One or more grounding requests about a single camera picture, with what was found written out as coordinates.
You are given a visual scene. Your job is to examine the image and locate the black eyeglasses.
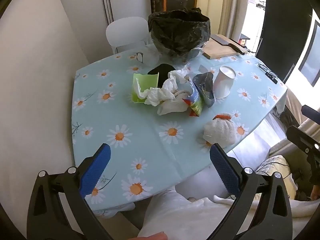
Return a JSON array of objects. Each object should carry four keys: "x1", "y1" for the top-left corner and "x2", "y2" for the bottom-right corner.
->
[{"x1": 136, "y1": 52, "x2": 144, "y2": 63}]

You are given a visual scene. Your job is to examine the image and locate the white paper cup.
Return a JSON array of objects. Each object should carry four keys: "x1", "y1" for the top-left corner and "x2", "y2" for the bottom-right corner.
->
[{"x1": 213, "y1": 66, "x2": 236, "y2": 99}]

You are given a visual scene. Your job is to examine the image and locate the white double door cabinet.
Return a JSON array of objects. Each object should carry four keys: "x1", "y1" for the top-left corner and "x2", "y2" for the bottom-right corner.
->
[{"x1": 61, "y1": 0, "x2": 151, "y2": 63}]

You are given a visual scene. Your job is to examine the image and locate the person's left hand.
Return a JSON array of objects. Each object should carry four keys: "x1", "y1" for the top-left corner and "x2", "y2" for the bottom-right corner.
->
[{"x1": 129, "y1": 232, "x2": 168, "y2": 240}]

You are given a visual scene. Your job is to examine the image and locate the person's white clothed lap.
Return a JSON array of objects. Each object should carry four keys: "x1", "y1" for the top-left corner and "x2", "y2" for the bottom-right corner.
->
[{"x1": 138, "y1": 156, "x2": 319, "y2": 239}]

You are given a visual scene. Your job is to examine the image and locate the clear plastic container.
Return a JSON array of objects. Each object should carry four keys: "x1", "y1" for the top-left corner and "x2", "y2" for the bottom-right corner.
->
[{"x1": 141, "y1": 44, "x2": 160, "y2": 67}]

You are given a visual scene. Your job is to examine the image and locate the white tissues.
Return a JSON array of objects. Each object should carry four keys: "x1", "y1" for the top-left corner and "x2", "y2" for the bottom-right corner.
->
[{"x1": 144, "y1": 68, "x2": 190, "y2": 115}]

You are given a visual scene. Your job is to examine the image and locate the colourful snack bag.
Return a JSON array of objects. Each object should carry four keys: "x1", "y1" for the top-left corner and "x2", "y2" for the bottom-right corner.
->
[{"x1": 182, "y1": 78, "x2": 204, "y2": 116}]

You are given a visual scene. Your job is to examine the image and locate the steel cleaver black handle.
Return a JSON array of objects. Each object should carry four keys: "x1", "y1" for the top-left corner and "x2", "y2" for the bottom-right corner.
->
[{"x1": 210, "y1": 35, "x2": 245, "y2": 55}]

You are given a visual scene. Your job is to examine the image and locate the daisy print blue tablecloth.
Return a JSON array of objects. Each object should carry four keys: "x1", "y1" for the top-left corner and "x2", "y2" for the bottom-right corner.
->
[{"x1": 72, "y1": 47, "x2": 287, "y2": 217}]

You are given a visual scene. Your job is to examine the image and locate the green tissue box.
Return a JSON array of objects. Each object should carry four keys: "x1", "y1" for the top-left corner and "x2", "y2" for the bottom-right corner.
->
[{"x1": 131, "y1": 73, "x2": 159, "y2": 103}]

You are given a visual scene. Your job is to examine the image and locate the black glasses on table edge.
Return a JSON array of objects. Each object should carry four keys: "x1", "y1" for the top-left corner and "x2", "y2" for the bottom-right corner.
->
[{"x1": 258, "y1": 63, "x2": 278, "y2": 84}]

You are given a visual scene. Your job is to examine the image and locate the wooden cutting board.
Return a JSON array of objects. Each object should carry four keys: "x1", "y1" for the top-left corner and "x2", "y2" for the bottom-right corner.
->
[{"x1": 202, "y1": 34, "x2": 248, "y2": 60}]

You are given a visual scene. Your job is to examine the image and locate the white plastic chair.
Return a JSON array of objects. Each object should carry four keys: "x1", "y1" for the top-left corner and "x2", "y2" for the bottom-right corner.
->
[{"x1": 105, "y1": 16, "x2": 150, "y2": 55}]

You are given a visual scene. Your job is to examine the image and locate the beige curtain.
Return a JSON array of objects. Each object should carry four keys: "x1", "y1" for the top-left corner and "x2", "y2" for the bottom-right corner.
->
[{"x1": 197, "y1": 0, "x2": 248, "y2": 40}]

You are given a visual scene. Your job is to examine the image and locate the black fuzzy cloth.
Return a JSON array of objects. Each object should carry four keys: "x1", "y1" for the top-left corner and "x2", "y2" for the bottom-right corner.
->
[{"x1": 148, "y1": 63, "x2": 175, "y2": 88}]

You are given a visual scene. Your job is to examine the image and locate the white ball orange top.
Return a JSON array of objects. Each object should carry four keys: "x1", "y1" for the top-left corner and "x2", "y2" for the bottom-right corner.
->
[{"x1": 203, "y1": 113, "x2": 238, "y2": 148}]

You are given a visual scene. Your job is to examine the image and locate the black-lined trash bin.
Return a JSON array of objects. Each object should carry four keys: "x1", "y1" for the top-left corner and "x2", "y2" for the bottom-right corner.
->
[{"x1": 148, "y1": 8, "x2": 211, "y2": 63}]

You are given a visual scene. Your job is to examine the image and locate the silver grey foil bag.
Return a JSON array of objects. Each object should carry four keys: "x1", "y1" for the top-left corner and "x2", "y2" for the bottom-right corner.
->
[{"x1": 193, "y1": 72, "x2": 215, "y2": 108}]

